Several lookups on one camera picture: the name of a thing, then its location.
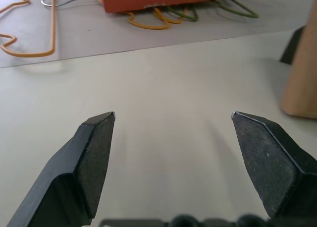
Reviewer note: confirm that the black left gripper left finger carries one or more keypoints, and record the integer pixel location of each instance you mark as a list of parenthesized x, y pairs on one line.
[(74, 167)]

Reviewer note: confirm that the tan wooden block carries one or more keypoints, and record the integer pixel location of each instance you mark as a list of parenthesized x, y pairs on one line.
[(303, 71)]

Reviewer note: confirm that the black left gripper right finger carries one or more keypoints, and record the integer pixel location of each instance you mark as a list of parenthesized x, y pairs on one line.
[(277, 162)]

